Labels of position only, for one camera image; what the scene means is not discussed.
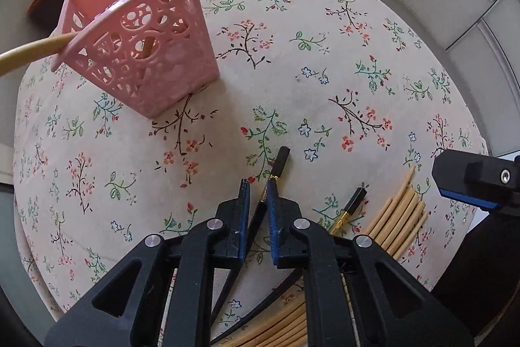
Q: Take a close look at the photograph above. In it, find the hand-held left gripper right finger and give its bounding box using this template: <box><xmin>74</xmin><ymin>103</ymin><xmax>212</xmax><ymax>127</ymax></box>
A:
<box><xmin>266</xmin><ymin>182</ymin><xmax>474</xmax><ymax>347</ymax></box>

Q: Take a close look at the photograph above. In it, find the black chopstick with gold band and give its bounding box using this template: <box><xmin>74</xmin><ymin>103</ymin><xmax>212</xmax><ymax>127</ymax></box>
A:
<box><xmin>211</xmin><ymin>188</ymin><xmax>368</xmax><ymax>345</ymax></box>
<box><xmin>209</xmin><ymin>146</ymin><xmax>291</xmax><ymax>327</ymax></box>

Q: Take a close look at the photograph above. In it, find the pink perforated plastic basket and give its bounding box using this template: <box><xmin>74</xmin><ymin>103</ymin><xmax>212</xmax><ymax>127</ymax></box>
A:
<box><xmin>52</xmin><ymin>0</ymin><xmax>222</xmax><ymax>118</ymax></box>

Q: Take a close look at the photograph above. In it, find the pile of bamboo chopsticks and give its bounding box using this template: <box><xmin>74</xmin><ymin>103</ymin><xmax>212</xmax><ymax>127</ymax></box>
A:
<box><xmin>213</xmin><ymin>166</ymin><xmax>430</xmax><ymax>347</ymax></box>

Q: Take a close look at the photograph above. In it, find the floral tablecloth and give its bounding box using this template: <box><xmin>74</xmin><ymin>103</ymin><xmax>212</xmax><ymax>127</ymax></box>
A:
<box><xmin>12</xmin><ymin>0</ymin><xmax>490</xmax><ymax>347</ymax></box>

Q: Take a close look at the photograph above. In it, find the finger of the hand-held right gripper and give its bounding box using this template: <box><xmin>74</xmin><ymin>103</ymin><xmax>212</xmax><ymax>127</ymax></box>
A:
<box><xmin>432</xmin><ymin>149</ymin><xmax>520</xmax><ymax>213</ymax></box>

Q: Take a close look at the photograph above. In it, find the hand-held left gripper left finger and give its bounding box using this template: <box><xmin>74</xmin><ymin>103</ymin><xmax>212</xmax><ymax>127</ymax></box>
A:
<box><xmin>45</xmin><ymin>179</ymin><xmax>251</xmax><ymax>347</ymax></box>

